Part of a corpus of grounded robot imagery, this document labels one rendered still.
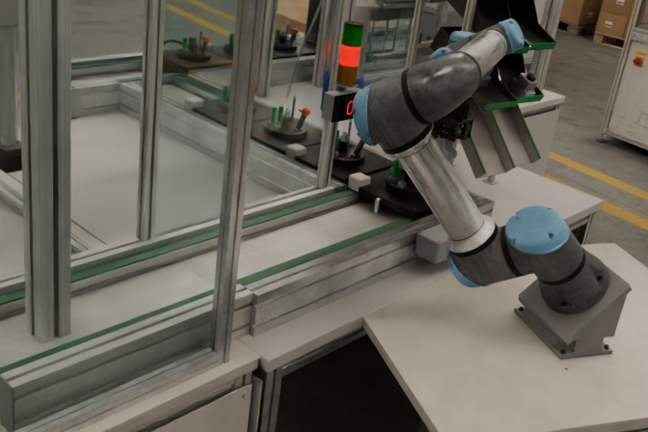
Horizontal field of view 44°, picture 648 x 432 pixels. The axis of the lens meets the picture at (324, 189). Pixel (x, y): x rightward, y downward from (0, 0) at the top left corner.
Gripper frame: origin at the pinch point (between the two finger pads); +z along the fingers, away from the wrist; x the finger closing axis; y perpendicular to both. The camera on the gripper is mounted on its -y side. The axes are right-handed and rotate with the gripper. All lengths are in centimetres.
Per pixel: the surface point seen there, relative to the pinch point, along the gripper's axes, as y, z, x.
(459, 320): 33.5, 21.4, -29.1
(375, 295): 15.0, 21.2, -37.2
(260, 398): 17, 32, -74
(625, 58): -121, 41, 414
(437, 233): 14.5, 11.3, -15.0
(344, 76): -17.3, -21.1, -21.2
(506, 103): 2.2, -13.3, 27.9
